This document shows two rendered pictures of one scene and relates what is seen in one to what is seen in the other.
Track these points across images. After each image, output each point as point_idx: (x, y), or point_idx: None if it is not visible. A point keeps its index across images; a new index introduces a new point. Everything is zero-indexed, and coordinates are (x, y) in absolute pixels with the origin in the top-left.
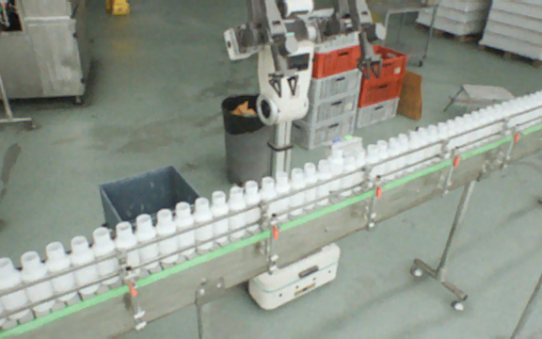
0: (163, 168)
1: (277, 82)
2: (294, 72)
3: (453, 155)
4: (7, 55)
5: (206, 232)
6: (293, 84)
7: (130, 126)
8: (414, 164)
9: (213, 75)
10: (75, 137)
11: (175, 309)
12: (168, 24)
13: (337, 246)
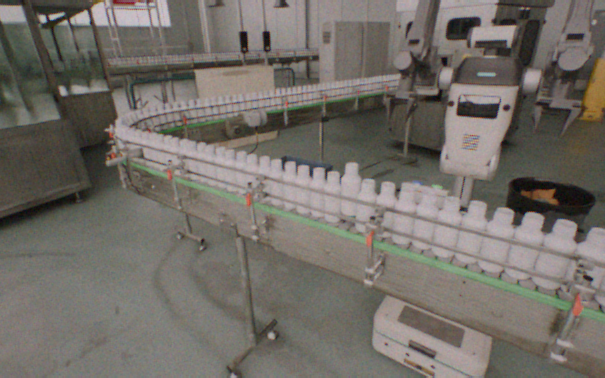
0: (325, 163)
1: (385, 101)
2: (408, 95)
3: (571, 288)
4: (427, 116)
5: (226, 175)
6: (468, 131)
7: (474, 188)
8: (491, 260)
9: None
10: (428, 179)
11: (209, 221)
12: None
13: (486, 363)
